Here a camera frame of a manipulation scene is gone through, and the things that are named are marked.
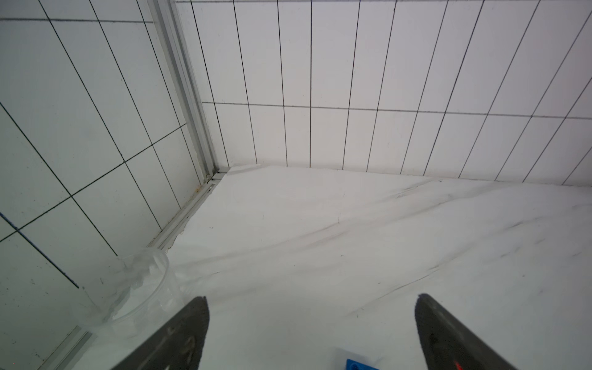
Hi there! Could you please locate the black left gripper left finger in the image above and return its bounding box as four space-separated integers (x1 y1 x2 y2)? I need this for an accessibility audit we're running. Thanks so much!
114 297 210 370

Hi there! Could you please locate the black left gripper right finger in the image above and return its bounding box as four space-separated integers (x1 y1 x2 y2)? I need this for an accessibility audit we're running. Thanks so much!
414 294 514 370

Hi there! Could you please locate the blue small lego brick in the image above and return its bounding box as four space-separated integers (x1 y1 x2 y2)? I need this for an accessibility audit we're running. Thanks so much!
345 359 377 370

